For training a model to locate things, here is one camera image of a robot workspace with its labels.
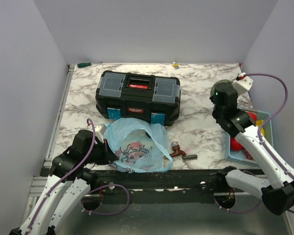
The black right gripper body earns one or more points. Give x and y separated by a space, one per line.
215 113

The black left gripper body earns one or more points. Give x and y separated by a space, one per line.
99 153

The light blue plastic bag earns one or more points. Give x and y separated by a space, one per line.
140 147

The red fake fruit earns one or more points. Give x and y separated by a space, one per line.
234 145

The green fake fruit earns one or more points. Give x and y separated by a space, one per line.
218 84

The red fake pomegranate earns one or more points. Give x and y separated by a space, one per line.
253 116

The purple fake grape bunch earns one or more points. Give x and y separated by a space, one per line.
248 155

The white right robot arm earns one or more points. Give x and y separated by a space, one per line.
277 190

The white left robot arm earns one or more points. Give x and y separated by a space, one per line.
69 180

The yellow fake banana bunch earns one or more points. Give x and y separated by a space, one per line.
259 123

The small yellow blue object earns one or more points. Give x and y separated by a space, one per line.
175 65

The light blue plastic basket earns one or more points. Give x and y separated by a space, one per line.
239 156

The black plastic toolbox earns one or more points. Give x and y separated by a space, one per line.
139 95

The small metal spring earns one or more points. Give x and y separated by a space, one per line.
190 157

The brown faucet tap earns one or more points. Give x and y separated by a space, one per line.
176 151

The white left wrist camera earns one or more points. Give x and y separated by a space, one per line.
99 133

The black metal base rail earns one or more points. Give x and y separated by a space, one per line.
174 186

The green handled screwdriver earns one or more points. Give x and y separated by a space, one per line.
83 65

